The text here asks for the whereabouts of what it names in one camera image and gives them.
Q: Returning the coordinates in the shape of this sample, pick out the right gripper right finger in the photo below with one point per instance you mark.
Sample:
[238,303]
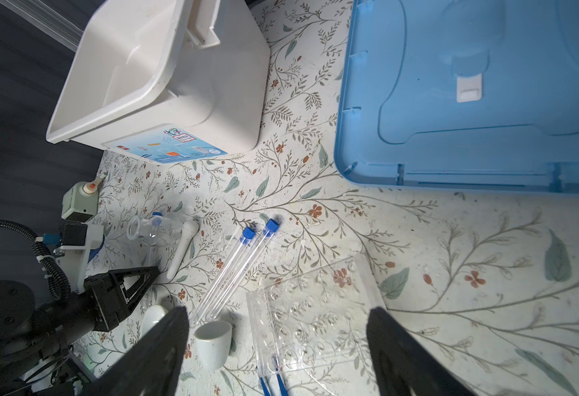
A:
[402,366]

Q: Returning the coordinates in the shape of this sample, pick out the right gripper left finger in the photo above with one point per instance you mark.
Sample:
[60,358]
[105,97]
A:
[153,365]

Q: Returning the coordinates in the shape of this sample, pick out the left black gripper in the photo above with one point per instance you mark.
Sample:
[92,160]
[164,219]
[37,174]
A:
[114,295]

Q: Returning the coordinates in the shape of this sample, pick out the blue capped test tube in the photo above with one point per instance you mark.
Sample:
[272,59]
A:
[246,264]
[237,248]
[155,229]

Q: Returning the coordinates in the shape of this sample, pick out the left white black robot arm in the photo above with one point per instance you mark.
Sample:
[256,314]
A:
[36,342]

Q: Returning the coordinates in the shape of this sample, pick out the white ceramic mortar bowl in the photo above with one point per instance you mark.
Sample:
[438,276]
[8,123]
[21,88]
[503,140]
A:
[153,315]

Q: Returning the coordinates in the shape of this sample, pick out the small white ceramic crucible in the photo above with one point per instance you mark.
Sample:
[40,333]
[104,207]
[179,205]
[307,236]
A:
[213,343]

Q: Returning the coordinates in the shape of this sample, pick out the grey green box device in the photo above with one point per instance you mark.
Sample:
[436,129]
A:
[80,203]

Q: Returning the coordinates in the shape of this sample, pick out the clear plastic well plate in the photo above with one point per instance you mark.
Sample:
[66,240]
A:
[318,318]

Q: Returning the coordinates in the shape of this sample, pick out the floral patterned table mat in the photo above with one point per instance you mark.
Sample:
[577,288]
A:
[489,285]

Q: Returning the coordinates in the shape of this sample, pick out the white plastic storage bin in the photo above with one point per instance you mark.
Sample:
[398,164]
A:
[166,81]

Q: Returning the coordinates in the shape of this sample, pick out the blue plastic bin lid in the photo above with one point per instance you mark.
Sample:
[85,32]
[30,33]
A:
[473,95]

